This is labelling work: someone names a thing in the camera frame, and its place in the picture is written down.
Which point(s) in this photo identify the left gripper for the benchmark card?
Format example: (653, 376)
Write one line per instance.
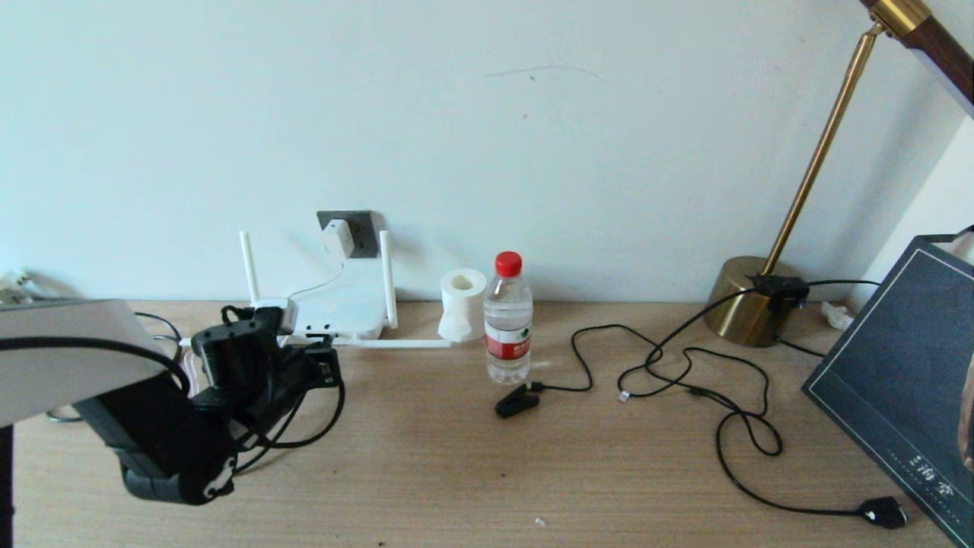
(281, 384)

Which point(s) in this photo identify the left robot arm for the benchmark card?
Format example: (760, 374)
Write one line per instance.
(68, 358)

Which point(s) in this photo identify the white router with antennas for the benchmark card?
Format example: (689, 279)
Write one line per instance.
(350, 312)

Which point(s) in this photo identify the white toilet paper roll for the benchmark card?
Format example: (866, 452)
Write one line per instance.
(463, 312)

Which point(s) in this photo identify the water bottle with red cap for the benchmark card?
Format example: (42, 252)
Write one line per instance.
(508, 320)

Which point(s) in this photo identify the clear plastic object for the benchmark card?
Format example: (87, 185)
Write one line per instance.
(14, 285)

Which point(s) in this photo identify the brass desk lamp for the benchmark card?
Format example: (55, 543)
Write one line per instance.
(734, 312)

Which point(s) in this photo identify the black inline adapter box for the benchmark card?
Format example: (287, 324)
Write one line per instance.
(780, 291)

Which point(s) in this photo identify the crumpled white tissue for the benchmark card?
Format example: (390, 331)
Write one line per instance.
(837, 316)

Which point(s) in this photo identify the dark teal gift bag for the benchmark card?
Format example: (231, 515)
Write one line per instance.
(898, 365)

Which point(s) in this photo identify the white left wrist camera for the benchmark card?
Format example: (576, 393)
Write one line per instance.
(283, 313)

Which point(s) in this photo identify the grey wall socket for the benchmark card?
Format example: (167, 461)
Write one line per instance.
(367, 228)

